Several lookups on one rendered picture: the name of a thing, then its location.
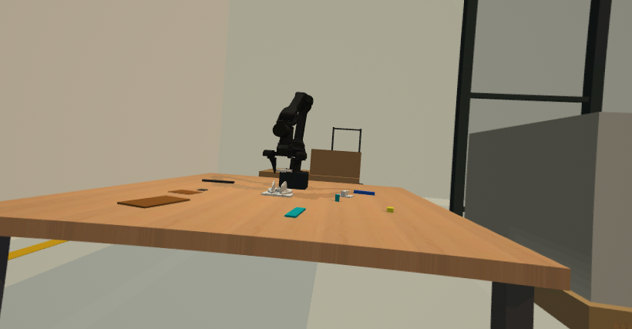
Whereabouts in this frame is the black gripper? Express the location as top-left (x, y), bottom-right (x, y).
top-left (263, 138), bottom-right (307, 175)

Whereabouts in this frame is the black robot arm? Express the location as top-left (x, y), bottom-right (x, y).
top-left (273, 92), bottom-right (314, 170)

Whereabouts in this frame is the teal flat plate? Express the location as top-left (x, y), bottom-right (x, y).
top-left (284, 207), bottom-right (306, 218)

